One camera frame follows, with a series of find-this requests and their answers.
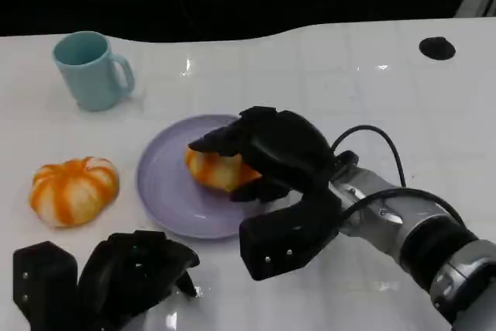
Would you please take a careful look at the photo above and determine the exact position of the orange white toy bread roll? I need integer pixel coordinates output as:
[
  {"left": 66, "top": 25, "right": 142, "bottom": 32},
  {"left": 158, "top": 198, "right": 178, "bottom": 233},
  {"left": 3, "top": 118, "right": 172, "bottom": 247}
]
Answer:
[
  {"left": 29, "top": 156, "right": 120, "bottom": 229},
  {"left": 184, "top": 146, "right": 263, "bottom": 193}
]

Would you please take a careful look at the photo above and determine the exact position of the pale green mug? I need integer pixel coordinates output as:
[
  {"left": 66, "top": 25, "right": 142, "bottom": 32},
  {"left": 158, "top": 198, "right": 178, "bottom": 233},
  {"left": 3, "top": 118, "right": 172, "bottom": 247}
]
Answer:
[{"left": 52, "top": 30, "right": 136, "bottom": 112}]

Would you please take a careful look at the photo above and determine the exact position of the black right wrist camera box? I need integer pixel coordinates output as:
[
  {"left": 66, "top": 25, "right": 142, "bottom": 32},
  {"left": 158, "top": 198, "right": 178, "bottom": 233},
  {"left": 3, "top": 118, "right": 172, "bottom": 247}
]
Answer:
[{"left": 238, "top": 185, "right": 343, "bottom": 282}]

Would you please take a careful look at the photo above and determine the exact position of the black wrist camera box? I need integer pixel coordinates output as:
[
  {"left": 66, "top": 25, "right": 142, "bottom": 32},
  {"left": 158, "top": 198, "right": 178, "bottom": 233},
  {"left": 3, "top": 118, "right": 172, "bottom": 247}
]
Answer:
[
  {"left": 12, "top": 240, "right": 79, "bottom": 331},
  {"left": 238, "top": 185, "right": 343, "bottom": 282}
]

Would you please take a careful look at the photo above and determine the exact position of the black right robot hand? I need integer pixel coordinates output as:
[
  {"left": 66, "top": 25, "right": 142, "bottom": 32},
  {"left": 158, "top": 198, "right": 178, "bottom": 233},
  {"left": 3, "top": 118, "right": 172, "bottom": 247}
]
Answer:
[{"left": 188, "top": 105, "right": 337, "bottom": 205}]

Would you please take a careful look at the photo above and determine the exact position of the lilac plate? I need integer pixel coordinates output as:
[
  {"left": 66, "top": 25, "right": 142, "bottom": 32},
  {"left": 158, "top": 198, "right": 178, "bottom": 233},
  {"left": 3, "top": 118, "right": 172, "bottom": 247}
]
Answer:
[{"left": 136, "top": 113, "right": 273, "bottom": 241}]

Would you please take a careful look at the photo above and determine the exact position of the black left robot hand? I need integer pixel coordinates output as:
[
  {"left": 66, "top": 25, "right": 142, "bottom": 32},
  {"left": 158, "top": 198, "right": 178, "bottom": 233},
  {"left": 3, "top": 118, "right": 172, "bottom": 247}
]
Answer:
[{"left": 77, "top": 229, "right": 202, "bottom": 331}]

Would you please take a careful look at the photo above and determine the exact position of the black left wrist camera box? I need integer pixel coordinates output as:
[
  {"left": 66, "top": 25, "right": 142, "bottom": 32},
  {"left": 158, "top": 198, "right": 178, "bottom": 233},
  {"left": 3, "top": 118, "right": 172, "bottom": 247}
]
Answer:
[{"left": 12, "top": 240, "right": 79, "bottom": 331}]

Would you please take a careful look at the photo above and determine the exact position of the black round table grommet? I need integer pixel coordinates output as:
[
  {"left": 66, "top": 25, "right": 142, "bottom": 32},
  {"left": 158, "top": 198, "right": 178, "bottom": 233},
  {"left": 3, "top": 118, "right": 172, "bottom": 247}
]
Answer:
[{"left": 418, "top": 36, "right": 456, "bottom": 61}]

